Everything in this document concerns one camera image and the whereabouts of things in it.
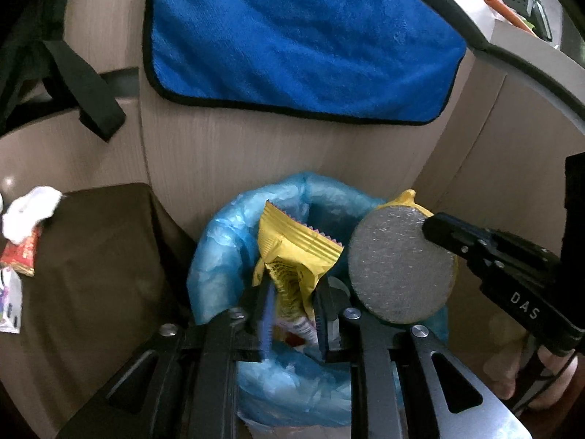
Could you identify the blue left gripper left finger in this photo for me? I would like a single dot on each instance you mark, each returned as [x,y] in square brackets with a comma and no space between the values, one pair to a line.
[263,316]

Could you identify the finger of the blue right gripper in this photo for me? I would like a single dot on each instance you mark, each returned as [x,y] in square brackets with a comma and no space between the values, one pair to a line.
[472,243]

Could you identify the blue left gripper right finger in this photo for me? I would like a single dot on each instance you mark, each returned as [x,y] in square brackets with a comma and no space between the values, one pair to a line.
[331,298]

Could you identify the gold snack wrapper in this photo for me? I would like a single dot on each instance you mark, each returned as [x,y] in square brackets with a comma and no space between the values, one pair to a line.
[296,257]

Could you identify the round silver scouring pad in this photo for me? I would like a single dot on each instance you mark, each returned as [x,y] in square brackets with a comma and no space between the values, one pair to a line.
[396,273]

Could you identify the white tissue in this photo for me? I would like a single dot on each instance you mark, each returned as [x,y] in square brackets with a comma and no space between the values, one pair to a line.
[27,211]

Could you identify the red gold snack bag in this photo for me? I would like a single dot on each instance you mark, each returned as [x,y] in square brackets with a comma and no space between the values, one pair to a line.
[21,257]

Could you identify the blue lined trash bin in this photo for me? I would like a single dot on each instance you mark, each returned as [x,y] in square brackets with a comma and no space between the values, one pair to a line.
[292,388]

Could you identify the white kitchen counter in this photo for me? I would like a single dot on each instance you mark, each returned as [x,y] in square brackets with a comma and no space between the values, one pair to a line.
[553,74]

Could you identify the right hand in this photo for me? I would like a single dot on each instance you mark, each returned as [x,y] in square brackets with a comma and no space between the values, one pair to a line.
[525,374]

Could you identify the orange carrot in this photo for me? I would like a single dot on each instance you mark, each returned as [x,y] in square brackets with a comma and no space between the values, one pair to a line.
[509,15]

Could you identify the colourful small wrapper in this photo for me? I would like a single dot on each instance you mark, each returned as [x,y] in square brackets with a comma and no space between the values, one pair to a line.
[11,301]

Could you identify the blue hanging towel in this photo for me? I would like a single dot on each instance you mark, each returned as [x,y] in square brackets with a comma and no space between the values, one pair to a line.
[355,61]

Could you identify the black hanging utensil rack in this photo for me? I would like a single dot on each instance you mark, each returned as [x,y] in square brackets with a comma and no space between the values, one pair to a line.
[533,12]

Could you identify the black hanging bag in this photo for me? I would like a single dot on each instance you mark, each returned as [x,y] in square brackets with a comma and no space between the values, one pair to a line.
[33,50]

